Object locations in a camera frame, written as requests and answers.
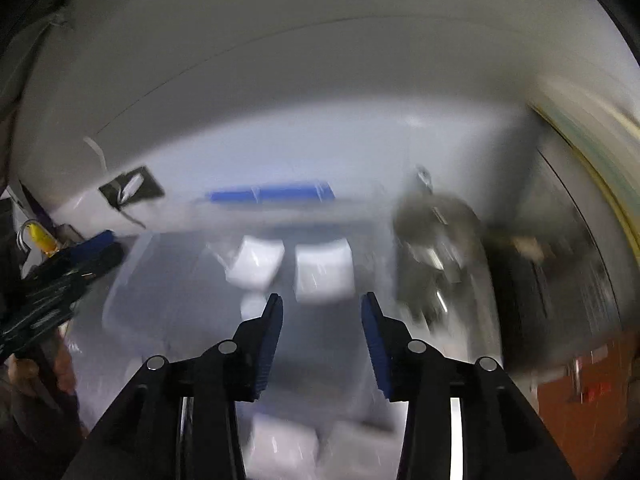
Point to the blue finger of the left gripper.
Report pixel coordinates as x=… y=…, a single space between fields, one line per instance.
x=93 y=246

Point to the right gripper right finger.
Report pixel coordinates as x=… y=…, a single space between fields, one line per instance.
x=466 y=415

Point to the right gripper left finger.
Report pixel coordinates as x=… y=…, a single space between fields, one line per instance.
x=177 y=420

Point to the person's left hand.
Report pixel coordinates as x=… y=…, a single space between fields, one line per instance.
x=47 y=368

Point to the orange cabinet front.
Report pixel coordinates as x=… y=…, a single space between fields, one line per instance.
x=593 y=425

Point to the black wall outlet plate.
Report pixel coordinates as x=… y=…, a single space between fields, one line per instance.
x=131 y=187

